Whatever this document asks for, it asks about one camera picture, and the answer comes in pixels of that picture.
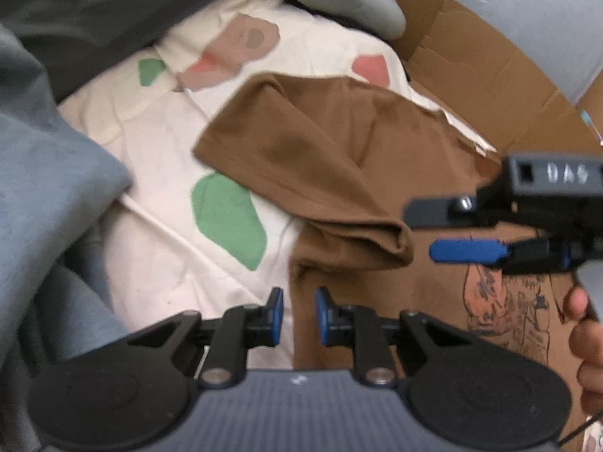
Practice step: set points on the grey wrapped mattress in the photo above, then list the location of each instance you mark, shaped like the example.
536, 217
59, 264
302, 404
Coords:
532, 9

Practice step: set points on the flattened cardboard sheet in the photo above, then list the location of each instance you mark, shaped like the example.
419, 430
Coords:
471, 66

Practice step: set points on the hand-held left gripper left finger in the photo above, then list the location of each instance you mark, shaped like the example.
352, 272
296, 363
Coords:
278, 313

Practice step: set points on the blue-grey denim garment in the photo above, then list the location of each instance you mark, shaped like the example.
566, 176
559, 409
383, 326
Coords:
42, 197

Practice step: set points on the person's right hand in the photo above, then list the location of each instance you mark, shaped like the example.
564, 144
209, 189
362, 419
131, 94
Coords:
589, 353

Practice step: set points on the bear print bed sheet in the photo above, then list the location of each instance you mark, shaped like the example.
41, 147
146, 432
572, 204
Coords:
155, 188

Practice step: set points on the dark grey pillow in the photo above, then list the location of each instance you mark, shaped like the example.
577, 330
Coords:
117, 9

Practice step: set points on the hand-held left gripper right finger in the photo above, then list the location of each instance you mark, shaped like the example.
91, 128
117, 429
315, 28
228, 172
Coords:
322, 314

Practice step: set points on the brown printed t-shirt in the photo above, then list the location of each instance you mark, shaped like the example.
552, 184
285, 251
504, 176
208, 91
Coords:
329, 160

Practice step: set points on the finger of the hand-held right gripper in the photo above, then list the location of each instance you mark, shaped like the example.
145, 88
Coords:
466, 251
433, 213

